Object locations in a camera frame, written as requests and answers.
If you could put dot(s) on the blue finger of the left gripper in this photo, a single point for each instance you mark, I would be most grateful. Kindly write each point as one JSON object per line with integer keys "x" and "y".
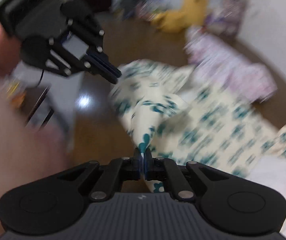
{"x": 100, "y": 65}

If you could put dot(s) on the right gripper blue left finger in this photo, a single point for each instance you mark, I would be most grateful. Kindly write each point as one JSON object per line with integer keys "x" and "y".
{"x": 137, "y": 163}

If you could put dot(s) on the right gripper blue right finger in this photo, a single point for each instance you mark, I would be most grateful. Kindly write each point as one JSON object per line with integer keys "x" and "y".
{"x": 148, "y": 163}

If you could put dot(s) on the cream green-flower garment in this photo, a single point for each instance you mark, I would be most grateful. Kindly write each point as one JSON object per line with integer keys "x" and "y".
{"x": 164, "y": 110}

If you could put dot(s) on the person left hand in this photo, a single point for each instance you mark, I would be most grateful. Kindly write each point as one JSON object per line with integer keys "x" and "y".
{"x": 26, "y": 155}

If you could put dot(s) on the yellow thermos jug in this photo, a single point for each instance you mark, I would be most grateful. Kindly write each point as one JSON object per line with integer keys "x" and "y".
{"x": 192, "y": 12}

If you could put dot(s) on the pink floral garment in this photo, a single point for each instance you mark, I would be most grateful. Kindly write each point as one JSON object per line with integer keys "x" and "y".
{"x": 219, "y": 64}

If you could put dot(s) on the pink fuzzy vase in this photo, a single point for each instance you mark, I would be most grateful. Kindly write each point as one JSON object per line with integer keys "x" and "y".
{"x": 225, "y": 17}

